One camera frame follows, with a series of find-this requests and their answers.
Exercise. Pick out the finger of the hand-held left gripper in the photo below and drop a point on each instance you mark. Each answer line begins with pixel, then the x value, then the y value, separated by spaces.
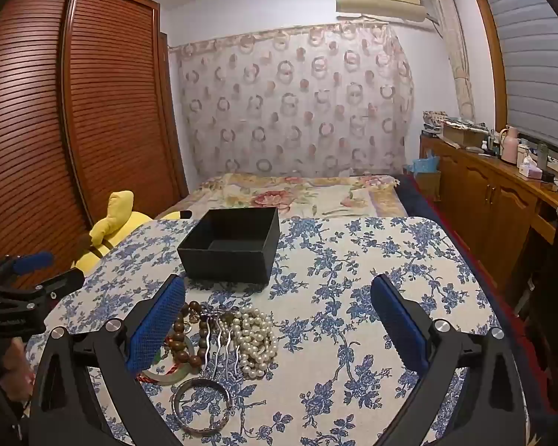
pixel 60 283
pixel 32 262

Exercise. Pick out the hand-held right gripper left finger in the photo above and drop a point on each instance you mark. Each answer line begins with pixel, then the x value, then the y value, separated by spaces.
pixel 156 320

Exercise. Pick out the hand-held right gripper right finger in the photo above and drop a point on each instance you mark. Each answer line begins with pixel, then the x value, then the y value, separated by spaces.
pixel 397 325

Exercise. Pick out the pale jade bangle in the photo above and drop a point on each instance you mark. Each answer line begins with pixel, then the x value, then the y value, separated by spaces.
pixel 167 377

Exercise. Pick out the silver wavy hairpin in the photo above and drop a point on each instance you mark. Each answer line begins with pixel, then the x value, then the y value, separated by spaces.
pixel 208 348

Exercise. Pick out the patterned silver bangle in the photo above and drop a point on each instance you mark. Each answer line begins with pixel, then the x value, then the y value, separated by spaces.
pixel 175 404

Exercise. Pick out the black storage box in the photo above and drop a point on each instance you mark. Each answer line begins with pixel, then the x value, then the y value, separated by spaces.
pixel 228 246

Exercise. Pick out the person's left hand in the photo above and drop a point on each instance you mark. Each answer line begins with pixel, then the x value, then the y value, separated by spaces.
pixel 11 367

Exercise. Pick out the blue floral tablecloth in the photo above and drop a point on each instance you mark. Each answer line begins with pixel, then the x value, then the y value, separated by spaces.
pixel 335 288

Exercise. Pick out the yellow plush toy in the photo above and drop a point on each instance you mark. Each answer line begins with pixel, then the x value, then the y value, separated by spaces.
pixel 116 223

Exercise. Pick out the brown cardboard box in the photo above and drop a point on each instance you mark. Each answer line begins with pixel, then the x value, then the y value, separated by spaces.
pixel 428 188

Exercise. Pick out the brown slatted wardrobe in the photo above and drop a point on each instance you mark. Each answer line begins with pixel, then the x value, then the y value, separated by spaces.
pixel 97 125

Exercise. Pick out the wooden sideboard cabinet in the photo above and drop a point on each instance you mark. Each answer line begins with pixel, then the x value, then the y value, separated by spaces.
pixel 483 195

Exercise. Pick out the blue plastic bag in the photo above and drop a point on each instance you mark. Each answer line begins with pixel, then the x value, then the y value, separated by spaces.
pixel 423 163

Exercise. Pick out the floral bed blanket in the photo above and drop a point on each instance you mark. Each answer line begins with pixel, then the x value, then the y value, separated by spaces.
pixel 283 195

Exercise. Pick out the flat cardboard box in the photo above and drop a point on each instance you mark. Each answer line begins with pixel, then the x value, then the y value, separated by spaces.
pixel 465 135

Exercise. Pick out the pink tissue box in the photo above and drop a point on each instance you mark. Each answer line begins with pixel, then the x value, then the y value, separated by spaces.
pixel 532 169

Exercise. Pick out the pink thermos jug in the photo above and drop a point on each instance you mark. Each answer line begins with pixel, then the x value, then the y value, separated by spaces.
pixel 510 148

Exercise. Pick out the patterned fabric stack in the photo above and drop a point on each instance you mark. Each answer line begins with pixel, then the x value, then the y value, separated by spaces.
pixel 441 118

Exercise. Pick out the green bottle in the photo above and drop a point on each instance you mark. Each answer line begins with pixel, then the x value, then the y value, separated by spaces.
pixel 542 155

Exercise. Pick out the circle patterned sheer curtain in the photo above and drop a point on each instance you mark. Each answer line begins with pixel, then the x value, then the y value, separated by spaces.
pixel 283 102

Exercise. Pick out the tied beige curtain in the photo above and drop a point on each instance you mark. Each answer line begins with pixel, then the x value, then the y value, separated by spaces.
pixel 455 55

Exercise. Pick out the grey window blind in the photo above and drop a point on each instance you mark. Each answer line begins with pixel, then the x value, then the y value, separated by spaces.
pixel 530 55

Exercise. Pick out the wooden window frame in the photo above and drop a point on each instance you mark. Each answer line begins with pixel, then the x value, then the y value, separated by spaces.
pixel 488 55

